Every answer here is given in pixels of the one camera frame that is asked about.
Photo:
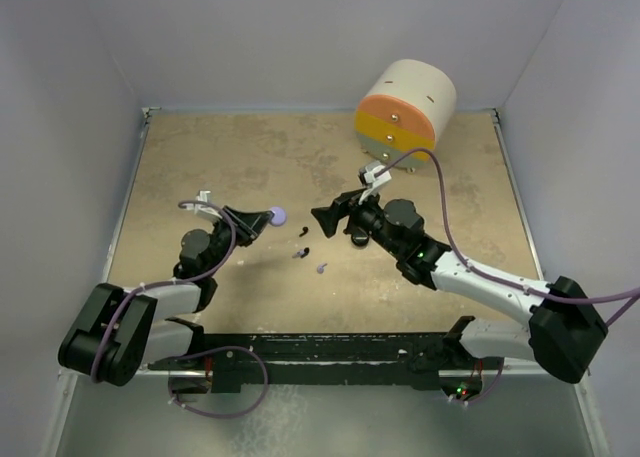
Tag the cylindrical three-drawer storage box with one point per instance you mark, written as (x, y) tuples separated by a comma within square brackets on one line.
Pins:
[(409, 106)]

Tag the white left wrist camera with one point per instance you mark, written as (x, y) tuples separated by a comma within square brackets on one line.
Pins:
[(203, 207)]

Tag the black purple earbud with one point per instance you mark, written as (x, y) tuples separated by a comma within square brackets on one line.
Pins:
[(302, 253)]

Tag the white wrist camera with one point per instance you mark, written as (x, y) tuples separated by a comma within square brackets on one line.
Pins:
[(203, 207), (373, 177)]

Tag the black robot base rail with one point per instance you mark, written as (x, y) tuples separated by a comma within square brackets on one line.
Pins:
[(419, 360)]

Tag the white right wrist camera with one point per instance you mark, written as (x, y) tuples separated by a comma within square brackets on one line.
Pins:
[(373, 177)]

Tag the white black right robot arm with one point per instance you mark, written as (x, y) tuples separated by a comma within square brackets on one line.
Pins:
[(554, 324)]

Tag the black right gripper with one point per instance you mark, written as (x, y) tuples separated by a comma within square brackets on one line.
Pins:
[(344, 206)]

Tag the aluminium table frame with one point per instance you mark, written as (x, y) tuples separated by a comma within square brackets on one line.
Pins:
[(330, 325)]

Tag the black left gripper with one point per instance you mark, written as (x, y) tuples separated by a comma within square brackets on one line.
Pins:
[(249, 224)]

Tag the purple round earbud charging case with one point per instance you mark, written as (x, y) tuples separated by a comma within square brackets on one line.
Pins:
[(278, 216)]

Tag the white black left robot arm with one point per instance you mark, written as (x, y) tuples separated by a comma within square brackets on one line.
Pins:
[(119, 329)]

